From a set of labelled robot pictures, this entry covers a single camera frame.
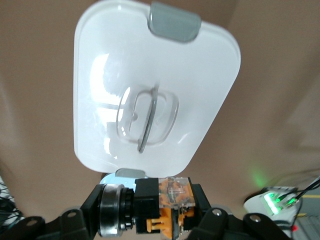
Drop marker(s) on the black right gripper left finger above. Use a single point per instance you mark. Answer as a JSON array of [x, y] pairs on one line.
[[82, 220]]

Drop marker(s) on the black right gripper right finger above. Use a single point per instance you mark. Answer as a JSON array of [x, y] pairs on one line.
[[215, 222]]

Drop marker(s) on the orange black pushbutton switch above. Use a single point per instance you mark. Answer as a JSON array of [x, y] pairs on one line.
[[150, 200]]

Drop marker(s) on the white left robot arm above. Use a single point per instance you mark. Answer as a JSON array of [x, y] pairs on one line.
[[255, 202]]

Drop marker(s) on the grey box latch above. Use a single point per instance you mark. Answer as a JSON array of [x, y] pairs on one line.
[[130, 173], [175, 25]]

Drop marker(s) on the white lidded storage box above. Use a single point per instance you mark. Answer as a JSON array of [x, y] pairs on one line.
[[200, 100]]

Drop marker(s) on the light blue round plate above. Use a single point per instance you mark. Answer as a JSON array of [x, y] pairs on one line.
[[110, 178]]

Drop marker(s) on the brown table cover mat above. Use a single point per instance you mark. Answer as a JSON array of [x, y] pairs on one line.
[[37, 100]]

